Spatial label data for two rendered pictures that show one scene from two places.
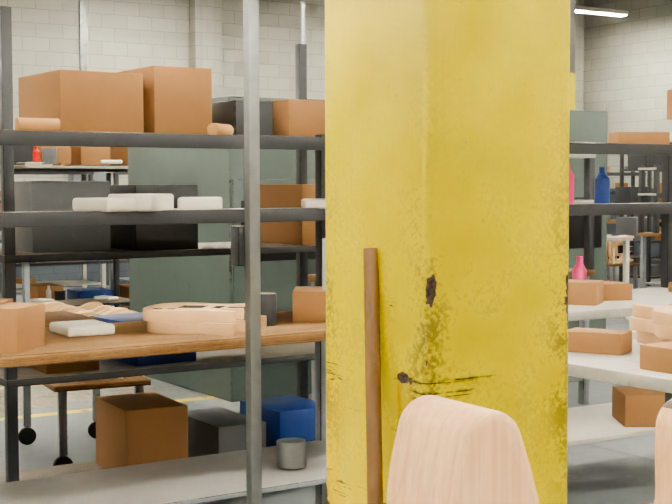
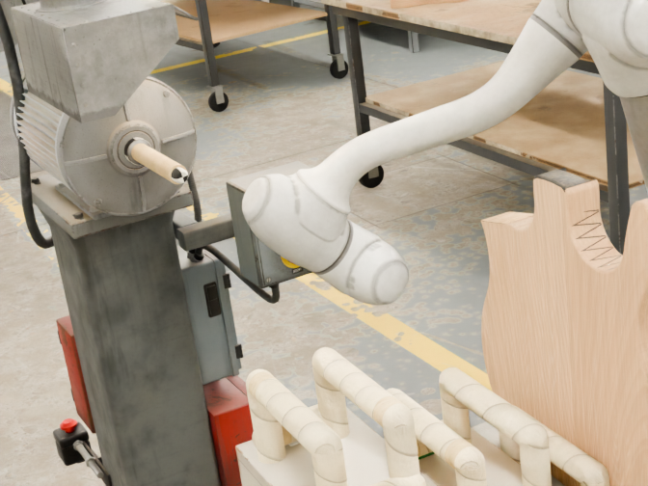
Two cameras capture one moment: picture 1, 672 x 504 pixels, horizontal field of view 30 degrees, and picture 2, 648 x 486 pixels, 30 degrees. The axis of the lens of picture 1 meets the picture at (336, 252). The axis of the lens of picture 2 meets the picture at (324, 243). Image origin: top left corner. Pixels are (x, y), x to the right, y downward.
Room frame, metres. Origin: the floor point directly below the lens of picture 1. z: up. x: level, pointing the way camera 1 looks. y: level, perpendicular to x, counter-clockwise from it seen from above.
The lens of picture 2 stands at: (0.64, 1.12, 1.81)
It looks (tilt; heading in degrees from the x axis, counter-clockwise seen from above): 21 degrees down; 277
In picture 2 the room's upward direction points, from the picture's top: 8 degrees counter-clockwise
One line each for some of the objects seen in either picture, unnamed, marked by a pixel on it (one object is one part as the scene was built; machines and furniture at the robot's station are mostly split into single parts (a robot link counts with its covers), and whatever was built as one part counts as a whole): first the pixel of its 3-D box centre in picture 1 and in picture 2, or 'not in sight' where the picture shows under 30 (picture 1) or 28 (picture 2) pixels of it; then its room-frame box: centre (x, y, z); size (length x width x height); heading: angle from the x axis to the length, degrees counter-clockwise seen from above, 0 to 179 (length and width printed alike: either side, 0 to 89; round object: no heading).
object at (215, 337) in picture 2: not in sight; (189, 252); (1.21, -1.18, 0.93); 0.15 x 0.10 x 0.55; 122
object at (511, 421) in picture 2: not in sight; (490, 407); (0.63, -0.11, 1.12); 0.20 x 0.03 x 0.03; 120
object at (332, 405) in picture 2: not in sight; (331, 397); (0.81, -0.10, 1.15); 0.03 x 0.03 x 0.09
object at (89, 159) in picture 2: not in sight; (103, 128); (1.30, -1.05, 1.25); 0.41 x 0.27 x 0.26; 122
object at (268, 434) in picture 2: not in sight; (266, 419); (0.88, -0.06, 1.15); 0.03 x 0.03 x 0.09
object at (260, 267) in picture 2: not in sight; (255, 232); (1.05, -1.10, 0.99); 0.24 x 0.21 x 0.26; 122
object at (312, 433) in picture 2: not in sight; (291, 413); (0.84, 0.01, 1.20); 0.20 x 0.03 x 0.03; 120
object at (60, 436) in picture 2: not in sight; (85, 461); (1.53, -1.18, 0.46); 0.25 x 0.07 x 0.08; 122
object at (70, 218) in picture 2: not in sight; (103, 191); (1.34, -1.10, 1.11); 0.36 x 0.24 x 0.04; 122
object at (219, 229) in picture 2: not in sight; (226, 227); (1.10, -1.07, 1.02); 0.19 x 0.04 x 0.04; 32
